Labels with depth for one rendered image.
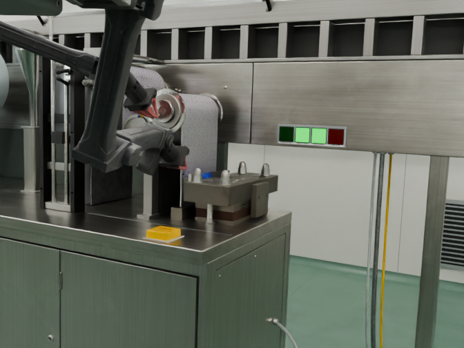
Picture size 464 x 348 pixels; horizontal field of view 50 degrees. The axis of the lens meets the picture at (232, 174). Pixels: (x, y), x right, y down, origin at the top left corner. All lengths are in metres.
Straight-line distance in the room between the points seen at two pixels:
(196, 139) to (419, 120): 0.73
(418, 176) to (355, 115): 2.37
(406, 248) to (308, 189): 0.90
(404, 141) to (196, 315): 0.86
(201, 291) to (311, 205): 3.00
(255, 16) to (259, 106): 0.33
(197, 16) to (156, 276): 1.04
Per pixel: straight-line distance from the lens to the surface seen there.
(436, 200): 1.89
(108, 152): 1.00
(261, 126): 1.86
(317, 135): 1.78
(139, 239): 1.41
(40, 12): 0.74
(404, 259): 4.21
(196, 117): 1.71
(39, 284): 1.75
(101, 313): 1.60
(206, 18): 2.01
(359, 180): 4.16
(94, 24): 2.34
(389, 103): 1.73
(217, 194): 1.54
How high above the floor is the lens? 1.25
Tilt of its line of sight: 7 degrees down
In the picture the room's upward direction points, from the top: 2 degrees clockwise
